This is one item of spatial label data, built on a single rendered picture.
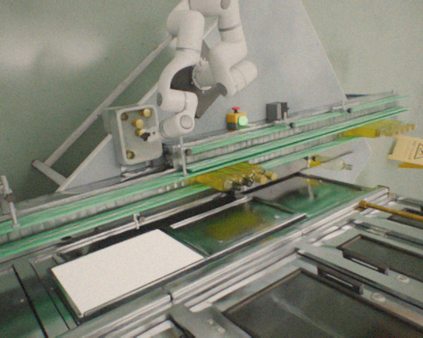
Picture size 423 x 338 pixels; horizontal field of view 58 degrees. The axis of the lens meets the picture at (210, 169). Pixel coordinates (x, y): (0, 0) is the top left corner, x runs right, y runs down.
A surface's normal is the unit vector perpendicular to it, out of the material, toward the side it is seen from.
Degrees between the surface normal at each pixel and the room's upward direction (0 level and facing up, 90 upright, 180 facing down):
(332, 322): 90
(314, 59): 0
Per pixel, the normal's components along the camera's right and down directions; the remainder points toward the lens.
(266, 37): 0.59, 0.17
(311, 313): -0.10, -0.96
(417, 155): -0.56, -0.25
